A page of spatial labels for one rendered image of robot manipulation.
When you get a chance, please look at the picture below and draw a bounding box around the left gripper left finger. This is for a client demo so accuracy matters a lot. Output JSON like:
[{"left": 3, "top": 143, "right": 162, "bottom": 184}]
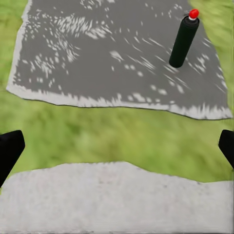
[{"left": 0, "top": 130, "right": 25, "bottom": 188}]

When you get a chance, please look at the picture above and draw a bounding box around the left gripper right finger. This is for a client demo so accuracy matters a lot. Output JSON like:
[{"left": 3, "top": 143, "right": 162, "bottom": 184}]
[{"left": 218, "top": 130, "right": 234, "bottom": 168}]

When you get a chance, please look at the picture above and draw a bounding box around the insectifuge atomizer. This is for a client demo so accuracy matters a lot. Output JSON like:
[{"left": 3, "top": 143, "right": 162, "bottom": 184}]
[{"left": 169, "top": 9, "right": 200, "bottom": 68}]

